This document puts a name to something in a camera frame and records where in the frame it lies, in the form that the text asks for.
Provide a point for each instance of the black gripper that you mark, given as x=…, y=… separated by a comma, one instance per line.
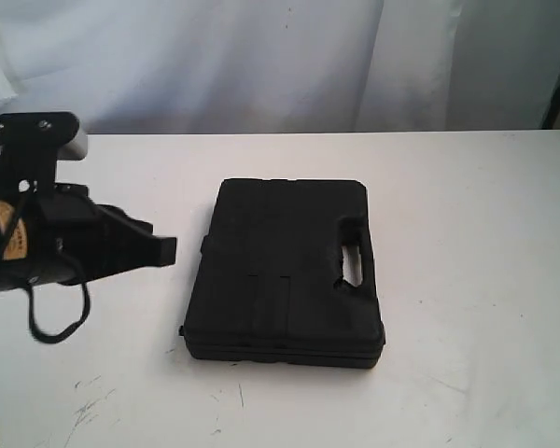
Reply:
x=71, y=239

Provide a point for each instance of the white backdrop curtain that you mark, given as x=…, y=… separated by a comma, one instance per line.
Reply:
x=281, y=66

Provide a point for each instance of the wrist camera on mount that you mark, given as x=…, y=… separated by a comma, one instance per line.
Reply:
x=31, y=144

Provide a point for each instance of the black plastic tool case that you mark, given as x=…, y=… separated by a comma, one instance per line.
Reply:
x=287, y=275

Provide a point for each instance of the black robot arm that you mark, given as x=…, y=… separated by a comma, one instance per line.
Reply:
x=13, y=242

